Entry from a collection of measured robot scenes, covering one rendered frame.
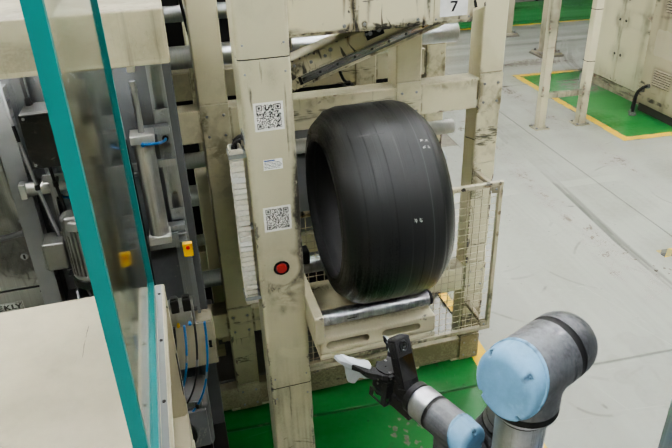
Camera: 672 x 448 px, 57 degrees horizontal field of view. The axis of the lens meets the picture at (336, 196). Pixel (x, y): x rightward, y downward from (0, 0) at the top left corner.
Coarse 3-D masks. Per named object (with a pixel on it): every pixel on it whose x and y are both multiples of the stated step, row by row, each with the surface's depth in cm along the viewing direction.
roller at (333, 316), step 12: (384, 300) 182; (396, 300) 182; (408, 300) 182; (420, 300) 183; (432, 300) 184; (324, 312) 177; (336, 312) 178; (348, 312) 178; (360, 312) 179; (372, 312) 180; (384, 312) 181; (324, 324) 177
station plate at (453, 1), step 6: (444, 0) 180; (450, 0) 181; (456, 0) 181; (462, 0) 182; (444, 6) 181; (450, 6) 182; (456, 6) 182; (462, 6) 183; (444, 12) 182; (450, 12) 183; (456, 12) 183; (462, 12) 184
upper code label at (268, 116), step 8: (256, 104) 151; (264, 104) 152; (272, 104) 152; (280, 104) 153; (256, 112) 152; (264, 112) 153; (272, 112) 153; (280, 112) 154; (256, 120) 153; (264, 120) 154; (272, 120) 154; (280, 120) 155; (256, 128) 154; (264, 128) 154; (272, 128) 155; (280, 128) 156
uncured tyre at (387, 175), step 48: (336, 144) 160; (384, 144) 158; (432, 144) 161; (336, 192) 159; (384, 192) 153; (432, 192) 156; (336, 240) 205; (384, 240) 155; (432, 240) 158; (336, 288) 180; (384, 288) 164
